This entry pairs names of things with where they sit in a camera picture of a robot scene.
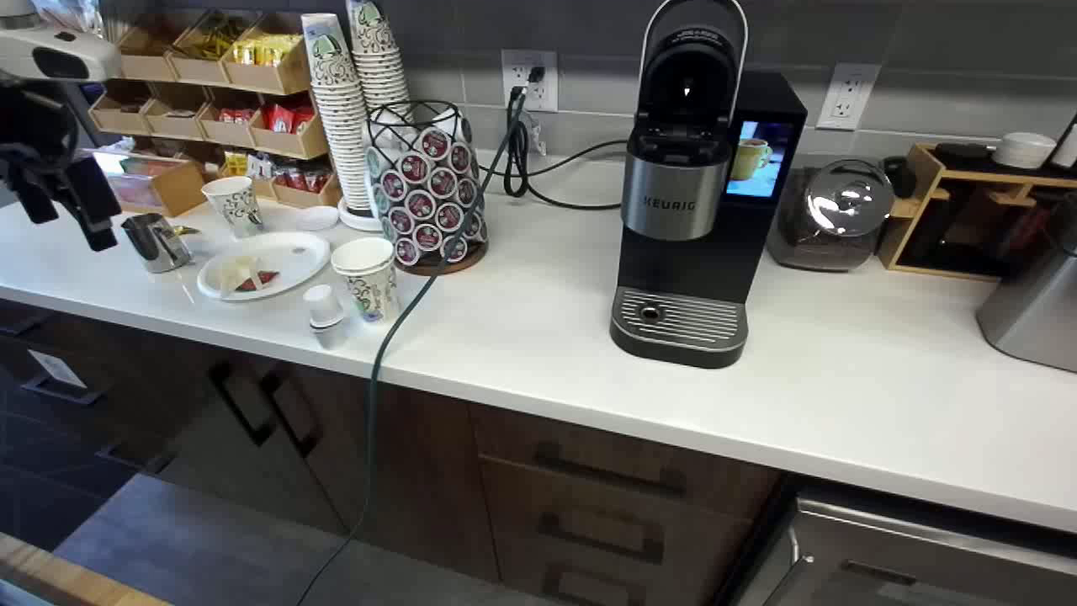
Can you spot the open cardboard box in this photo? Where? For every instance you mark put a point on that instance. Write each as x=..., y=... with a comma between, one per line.
x=168, y=185

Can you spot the small white creamer cup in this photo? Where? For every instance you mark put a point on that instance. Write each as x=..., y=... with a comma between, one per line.
x=316, y=301
x=331, y=331

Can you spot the wooden condiment packet rack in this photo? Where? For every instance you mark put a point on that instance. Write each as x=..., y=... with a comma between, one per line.
x=262, y=72

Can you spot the white paper plate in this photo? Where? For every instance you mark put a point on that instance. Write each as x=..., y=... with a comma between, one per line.
x=287, y=260

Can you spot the stainless steel appliance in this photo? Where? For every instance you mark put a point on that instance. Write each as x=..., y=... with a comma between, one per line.
x=1038, y=309

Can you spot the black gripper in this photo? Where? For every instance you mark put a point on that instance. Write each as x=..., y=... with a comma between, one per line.
x=39, y=121

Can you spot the black Keurig coffee machine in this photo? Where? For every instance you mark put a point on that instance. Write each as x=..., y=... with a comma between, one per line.
x=683, y=271

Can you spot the patterned white paper cup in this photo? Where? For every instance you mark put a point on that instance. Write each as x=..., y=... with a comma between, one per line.
x=235, y=208
x=367, y=287

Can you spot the stainless steel dishwasher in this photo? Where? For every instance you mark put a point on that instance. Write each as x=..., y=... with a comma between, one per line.
x=919, y=561

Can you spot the red ketchup packet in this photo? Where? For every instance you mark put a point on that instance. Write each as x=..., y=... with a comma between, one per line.
x=256, y=280

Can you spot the tall paper cup stack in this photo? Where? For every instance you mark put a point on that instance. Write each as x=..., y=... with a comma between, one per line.
x=379, y=55
x=339, y=113

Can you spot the light wooden board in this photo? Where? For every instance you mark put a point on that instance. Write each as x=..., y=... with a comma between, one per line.
x=56, y=574

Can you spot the yellow sweetener packet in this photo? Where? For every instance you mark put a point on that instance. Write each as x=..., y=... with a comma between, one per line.
x=184, y=230

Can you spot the wooden countertop organizer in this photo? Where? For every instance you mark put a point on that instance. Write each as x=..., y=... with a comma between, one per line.
x=914, y=214

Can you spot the white round lid stack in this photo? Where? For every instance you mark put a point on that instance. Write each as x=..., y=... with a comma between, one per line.
x=1024, y=150

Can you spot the brown wooden base cabinet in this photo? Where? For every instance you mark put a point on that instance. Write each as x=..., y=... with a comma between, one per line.
x=450, y=482

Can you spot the white wall outlet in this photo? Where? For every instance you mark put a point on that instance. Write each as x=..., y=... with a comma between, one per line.
x=530, y=80
x=845, y=95

